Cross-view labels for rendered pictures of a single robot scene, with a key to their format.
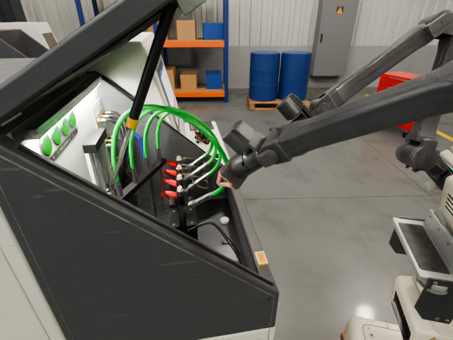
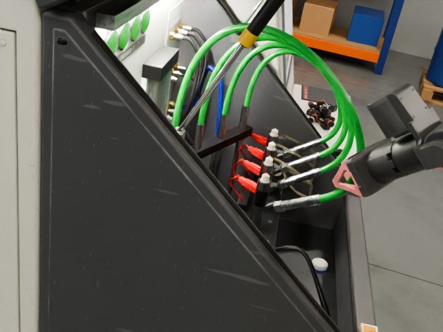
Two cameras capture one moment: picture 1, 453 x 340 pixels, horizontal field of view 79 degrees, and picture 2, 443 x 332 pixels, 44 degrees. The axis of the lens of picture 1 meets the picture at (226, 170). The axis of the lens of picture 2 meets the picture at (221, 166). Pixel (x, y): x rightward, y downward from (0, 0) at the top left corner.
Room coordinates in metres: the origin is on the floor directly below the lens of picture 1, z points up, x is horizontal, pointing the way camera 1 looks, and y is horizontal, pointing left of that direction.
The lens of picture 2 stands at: (-0.17, 0.01, 1.63)
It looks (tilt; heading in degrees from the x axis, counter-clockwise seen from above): 28 degrees down; 14
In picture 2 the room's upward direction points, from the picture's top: 10 degrees clockwise
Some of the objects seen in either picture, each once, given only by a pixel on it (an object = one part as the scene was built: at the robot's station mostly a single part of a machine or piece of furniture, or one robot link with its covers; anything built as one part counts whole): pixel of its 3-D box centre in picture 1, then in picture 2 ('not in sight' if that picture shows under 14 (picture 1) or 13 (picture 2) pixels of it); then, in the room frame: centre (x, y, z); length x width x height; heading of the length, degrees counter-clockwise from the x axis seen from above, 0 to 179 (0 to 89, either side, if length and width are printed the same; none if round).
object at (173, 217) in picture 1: (183, 212); (253, 226); (0.92, 0.18, 0.91); 0.34 x 0.10 x 0.15; 10
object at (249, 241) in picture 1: (244, 232); (349, 293); (0.85, -0.07, 0.87); 0.62 x 0.04 x 0.16; 10
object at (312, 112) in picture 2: (203, 134); (323, 110); (1.56, 0.14, 1.01); 0.23 x 0.11 x 0.06; 10
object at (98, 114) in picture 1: (108, 140); (174, 72); (1.00, 0.46, 1.20); 0.13 x 0.03 x 0.31; 10
